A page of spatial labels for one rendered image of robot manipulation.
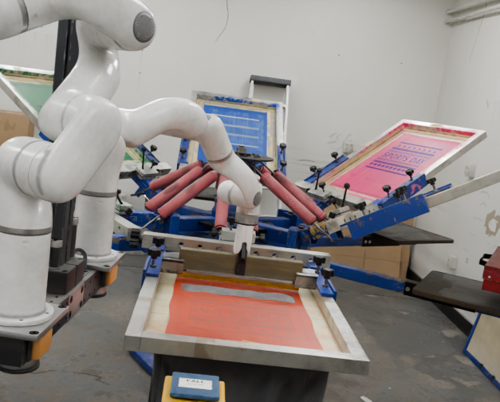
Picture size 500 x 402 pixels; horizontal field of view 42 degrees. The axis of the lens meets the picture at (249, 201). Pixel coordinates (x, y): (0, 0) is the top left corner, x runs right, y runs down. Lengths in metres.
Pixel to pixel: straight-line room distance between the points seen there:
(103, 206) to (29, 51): 4.90
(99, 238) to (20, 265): 0.45
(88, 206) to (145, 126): 0.24
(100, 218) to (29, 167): 0.51
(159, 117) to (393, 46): 4.91
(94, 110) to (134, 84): 5.12
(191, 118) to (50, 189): 0.72
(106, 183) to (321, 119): 4.82
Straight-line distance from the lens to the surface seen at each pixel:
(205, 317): 1.81
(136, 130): 1.60
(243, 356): 1.56
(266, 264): 2.12
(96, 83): 1.18
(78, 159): 1.07
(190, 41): 6.18
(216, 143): 1.84
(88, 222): 1.56
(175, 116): 1.68
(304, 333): 1.80
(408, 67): 6.44
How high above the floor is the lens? 1.57
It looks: 9 degrees down
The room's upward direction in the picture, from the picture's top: 8 degrees clockwise
